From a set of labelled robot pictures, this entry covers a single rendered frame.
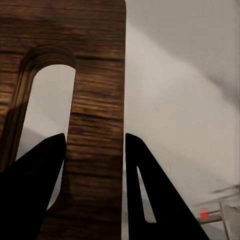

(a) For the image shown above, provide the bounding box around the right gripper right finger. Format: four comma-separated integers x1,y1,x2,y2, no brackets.
125,133,210,240

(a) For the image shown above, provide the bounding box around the cutting board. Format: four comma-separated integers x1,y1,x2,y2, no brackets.
0,0,127,240

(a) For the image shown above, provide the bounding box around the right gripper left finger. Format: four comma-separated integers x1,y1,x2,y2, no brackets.
0,133,67,240

